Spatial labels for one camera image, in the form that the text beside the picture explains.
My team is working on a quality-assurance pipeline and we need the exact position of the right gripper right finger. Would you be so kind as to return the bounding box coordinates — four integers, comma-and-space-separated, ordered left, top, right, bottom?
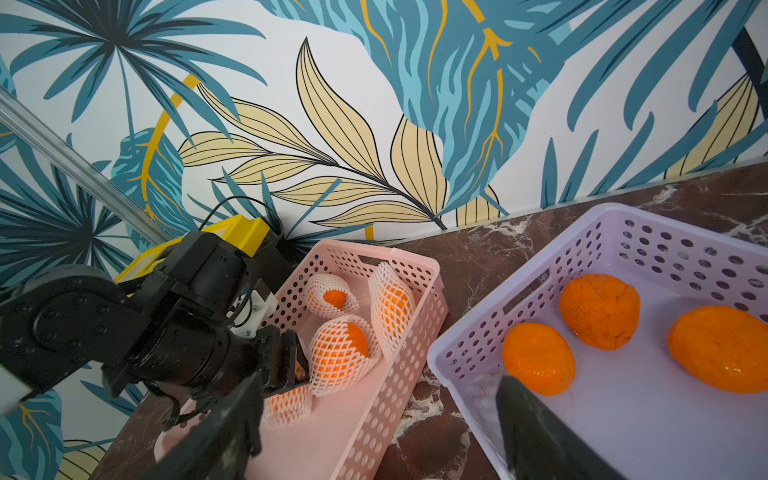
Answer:
496, 376, 623, 479

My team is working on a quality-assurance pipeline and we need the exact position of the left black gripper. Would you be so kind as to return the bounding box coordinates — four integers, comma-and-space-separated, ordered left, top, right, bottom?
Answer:
203, 326, 310, 398

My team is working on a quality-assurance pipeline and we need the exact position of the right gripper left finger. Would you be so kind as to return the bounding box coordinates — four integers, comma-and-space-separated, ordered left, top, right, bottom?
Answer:
142, 374, 263, 480

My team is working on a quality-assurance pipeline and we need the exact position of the netted orange end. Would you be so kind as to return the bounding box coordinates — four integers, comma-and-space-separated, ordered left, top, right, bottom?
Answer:
261, 383, 313, 430

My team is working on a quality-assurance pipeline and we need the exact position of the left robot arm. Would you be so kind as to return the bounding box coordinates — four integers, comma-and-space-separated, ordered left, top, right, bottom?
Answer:
1, 231, 309, 401

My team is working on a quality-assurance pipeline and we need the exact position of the pink perforated basket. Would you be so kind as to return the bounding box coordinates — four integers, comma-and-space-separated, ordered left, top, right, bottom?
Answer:
152, 239, 450, 480

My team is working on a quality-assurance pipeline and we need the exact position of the yellow black toolbox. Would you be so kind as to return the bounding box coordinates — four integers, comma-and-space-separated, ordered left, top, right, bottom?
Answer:
116, 215, 292, 292

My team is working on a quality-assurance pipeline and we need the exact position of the purple perforated basket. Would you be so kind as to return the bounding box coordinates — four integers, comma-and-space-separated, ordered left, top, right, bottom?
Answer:
428, 203, 767, 479

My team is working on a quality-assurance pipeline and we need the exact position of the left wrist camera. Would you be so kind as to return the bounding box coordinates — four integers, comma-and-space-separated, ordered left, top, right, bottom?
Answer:
230, 291, 277, 339

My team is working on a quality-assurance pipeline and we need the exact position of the left aluminium corner post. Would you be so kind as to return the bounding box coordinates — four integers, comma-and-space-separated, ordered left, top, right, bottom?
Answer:
1, 87, 171, 244

